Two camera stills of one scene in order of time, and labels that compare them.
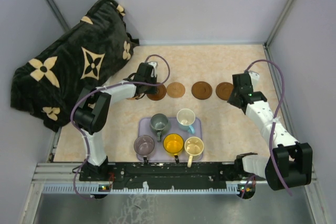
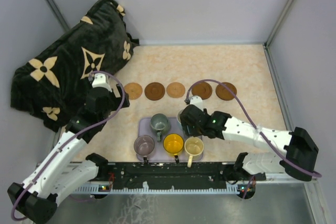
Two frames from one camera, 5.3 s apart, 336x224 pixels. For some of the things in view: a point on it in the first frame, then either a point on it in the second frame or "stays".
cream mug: (193, 146) stays
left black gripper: (154, 91) → (117, 100)
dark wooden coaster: (201, 90) stays
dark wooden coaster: (223, 89) stays
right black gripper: (231, 99) → (192, 132)
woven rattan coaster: (176, 89) stays
